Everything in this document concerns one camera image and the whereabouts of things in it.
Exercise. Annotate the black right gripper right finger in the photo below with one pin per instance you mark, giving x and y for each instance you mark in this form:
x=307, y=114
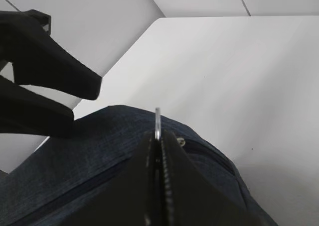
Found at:
x=188, y=199

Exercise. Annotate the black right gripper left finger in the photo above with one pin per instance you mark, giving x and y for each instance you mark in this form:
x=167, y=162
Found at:
x=132, y=198

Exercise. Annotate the dark blue lunch bag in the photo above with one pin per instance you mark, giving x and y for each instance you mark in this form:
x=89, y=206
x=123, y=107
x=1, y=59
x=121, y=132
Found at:
x=64, y=174

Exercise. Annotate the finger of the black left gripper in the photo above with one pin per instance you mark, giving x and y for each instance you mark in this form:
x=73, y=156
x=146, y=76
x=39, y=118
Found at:
x=25, y=112
x=37, y=60

